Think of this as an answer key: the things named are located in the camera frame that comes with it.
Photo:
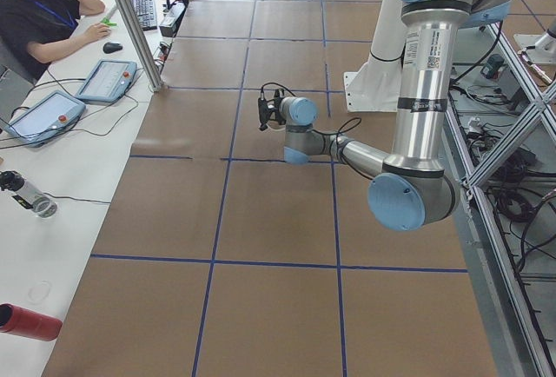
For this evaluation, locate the far blue teach pendant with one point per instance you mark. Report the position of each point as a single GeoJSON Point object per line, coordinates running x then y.
{"type": "Point", "coordinates": [107, 82]}

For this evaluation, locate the black keyboard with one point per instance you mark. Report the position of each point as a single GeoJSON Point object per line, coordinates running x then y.
{"type": "Point", "coordinates": [146, 13]}

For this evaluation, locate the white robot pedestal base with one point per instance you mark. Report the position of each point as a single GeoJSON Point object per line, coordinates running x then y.
{"type": "Point", "coordinates": [375, 87]}

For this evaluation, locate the green pen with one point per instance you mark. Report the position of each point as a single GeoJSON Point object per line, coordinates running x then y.
{"type": "Point", "coordinates": [108, 23]}

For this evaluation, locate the aluminium frame post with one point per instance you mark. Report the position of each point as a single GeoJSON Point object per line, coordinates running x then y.
{"type": "Point", "coordinates": [140, 44]}

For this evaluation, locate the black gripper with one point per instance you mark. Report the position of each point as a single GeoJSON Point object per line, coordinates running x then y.
{"type": "Point", "coordinates": [274, 123]}

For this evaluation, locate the blue teach pendant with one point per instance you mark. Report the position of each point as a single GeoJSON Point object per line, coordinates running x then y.
{"type": "Point", "coordinates": [48, 119]}
{"type": "Point", "coordinates": [107, 82]}

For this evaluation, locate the red bottle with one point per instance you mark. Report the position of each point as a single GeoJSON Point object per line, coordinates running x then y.
{"type": "Point", "coordinates": [27, 323]}

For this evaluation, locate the black computer mouse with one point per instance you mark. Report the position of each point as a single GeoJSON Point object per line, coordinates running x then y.
{"type": "Point", "coordinates": [111, 47]}

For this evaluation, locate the clear water bottle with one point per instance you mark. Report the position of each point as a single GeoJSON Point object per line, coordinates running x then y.
{"type": "Point", "coordinates": [27, 194]}

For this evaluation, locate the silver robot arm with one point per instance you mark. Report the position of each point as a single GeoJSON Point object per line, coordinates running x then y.
{"type": "Point", "coordinates": [408, 72]}

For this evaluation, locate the orange black hub near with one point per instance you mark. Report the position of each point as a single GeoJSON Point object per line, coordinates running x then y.
{"type": "Point", "coordinates": [164, 50]}

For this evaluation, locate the seated person in black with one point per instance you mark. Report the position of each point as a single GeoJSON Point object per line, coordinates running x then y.
{"type": "Point", "coordinates": [40, 32]}

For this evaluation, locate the near blue teach pendant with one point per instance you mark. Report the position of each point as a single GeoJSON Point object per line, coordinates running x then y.
{"type": "Point", "coordinates": [48, 119]}

